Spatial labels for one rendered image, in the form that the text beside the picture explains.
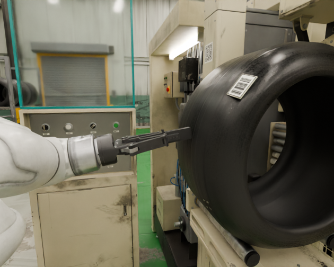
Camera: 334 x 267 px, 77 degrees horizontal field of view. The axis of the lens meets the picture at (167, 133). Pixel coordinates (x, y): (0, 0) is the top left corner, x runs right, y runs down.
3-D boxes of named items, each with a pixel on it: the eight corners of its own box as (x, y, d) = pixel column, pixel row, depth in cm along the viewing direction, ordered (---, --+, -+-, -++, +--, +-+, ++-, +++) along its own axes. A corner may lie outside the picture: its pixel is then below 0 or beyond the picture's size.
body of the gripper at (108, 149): (93, 139, 46) (135, 131, 48) (96, 133, 54) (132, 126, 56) (100, 171, 48) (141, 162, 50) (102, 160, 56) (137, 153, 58)
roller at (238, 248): (199, 193, 89) (207, 196, 90) (193, 202, 89) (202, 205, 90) (251, 250, 55) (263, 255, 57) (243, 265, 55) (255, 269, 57)
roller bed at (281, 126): (265, 176, 115) (270, 122, 109) (288, 174, 118) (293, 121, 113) (296, 192, 96) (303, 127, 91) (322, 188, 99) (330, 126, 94)
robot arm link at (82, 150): (72, 134, 53) (96, 130, 54) (80, 168, 55) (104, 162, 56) (64, 141, 44) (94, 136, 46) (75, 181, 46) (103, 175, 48)
